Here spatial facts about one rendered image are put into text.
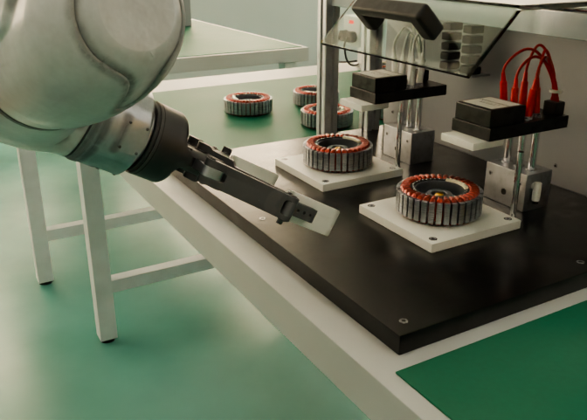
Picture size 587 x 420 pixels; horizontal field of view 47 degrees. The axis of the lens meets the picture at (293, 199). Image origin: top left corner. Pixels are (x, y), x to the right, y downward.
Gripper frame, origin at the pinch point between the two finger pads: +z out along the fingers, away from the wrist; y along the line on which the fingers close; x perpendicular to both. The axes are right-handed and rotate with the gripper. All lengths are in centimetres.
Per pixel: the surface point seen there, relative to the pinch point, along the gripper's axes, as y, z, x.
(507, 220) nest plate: 6.7, 27.1, 8.9
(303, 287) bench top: 3.8, 3.9, -8.5
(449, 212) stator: 5.0, 18.7, 6.5
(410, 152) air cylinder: -20.6, 32.0, 12.7
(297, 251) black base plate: -1.0, 4.5, -5.6
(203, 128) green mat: -66, 19, 0
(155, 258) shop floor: -162, 71, -57
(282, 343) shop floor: -87, 83, -50
